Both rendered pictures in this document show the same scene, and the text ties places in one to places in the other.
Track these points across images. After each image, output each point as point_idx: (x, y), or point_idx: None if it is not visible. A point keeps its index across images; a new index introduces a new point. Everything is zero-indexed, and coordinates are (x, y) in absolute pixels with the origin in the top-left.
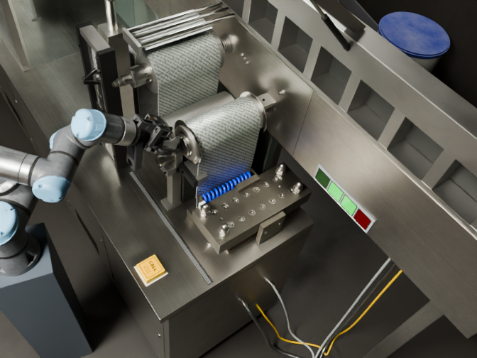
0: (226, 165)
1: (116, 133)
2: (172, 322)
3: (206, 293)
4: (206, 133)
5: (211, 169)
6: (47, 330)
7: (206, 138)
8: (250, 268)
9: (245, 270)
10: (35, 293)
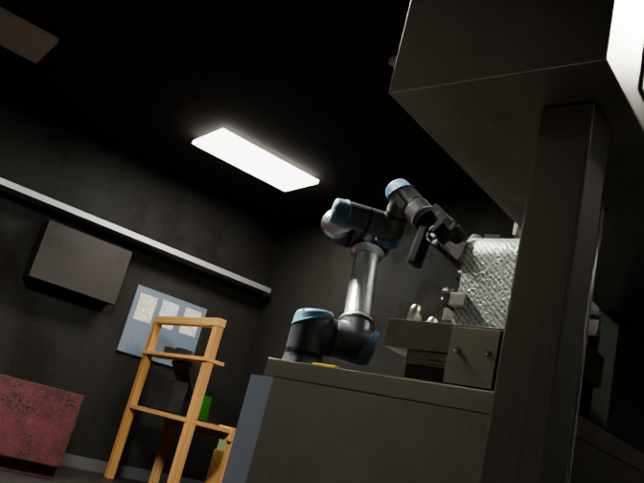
0: (500, 307)
1: (406, 195)
2: (271, 398)
3: (326, 374)
4: (489, 239)
5: (476, 296)
6: None
7: (483, 241)
8: (401, 407)
9: (390, 398)
10: (263, 415)
